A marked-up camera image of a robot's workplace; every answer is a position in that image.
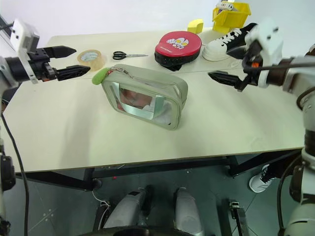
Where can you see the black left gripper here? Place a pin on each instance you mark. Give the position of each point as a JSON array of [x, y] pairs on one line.
[[39, 64]]

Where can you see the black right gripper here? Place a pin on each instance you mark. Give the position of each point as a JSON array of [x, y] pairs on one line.
[[252, 54]]

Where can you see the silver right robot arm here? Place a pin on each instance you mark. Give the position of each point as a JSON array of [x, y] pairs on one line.
[[305, 73]]

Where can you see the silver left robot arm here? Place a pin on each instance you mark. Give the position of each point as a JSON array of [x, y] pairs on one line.
[[5, 71]]

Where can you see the beige clear zipper pouch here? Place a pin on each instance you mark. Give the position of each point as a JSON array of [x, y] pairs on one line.
[[147, 98]]

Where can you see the black white lace-up sneaker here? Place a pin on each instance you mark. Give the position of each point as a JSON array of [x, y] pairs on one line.
[[216, 48]]

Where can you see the clear packing tape roll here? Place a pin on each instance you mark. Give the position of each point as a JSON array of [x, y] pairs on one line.
[[90, 60]]

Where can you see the green plush zipper charm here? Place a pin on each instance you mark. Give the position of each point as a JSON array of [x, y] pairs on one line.
[[99, 76]]

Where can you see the small yellow plastic bin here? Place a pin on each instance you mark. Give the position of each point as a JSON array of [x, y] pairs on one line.
[[195, 26]]

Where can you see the red black round punch pad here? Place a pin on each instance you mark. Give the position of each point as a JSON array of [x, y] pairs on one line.
[[177, 46]]

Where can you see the white tube in bin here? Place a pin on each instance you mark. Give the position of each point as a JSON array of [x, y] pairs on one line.
[[225, 6]]

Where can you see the white sneaker with black laces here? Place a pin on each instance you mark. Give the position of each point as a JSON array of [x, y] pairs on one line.
[[262, 180]]

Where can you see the silver robot leg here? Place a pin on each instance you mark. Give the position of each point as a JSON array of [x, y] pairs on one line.
[[188, 211], [125, 209]]

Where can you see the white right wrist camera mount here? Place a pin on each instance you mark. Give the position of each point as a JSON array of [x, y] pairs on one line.
[[269, 34]]

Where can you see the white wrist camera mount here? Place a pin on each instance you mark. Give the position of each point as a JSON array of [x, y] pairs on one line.
[[269, 34], [21, 34]]

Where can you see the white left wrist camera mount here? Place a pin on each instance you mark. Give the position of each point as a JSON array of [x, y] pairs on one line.
[[21, 34]]

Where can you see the black metal table frame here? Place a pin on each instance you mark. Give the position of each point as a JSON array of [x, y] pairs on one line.
[[147, 168]]

